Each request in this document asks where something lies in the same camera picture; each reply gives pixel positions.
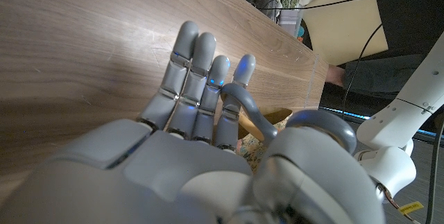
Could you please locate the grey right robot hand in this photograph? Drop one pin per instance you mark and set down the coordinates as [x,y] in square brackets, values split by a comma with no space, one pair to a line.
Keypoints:
[173,168]

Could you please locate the floral tan wrapping paper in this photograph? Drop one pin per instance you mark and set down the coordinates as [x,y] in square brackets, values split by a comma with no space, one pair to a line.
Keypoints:
[253,151]

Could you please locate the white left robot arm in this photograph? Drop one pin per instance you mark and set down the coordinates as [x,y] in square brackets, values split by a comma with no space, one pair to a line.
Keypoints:
[406,113]

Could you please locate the cream flat panel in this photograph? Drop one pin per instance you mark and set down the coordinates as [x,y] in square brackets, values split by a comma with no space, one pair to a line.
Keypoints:
[347,26]

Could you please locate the person in dark clothing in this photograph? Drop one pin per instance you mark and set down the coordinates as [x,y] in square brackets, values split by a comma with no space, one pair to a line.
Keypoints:
[381,75]

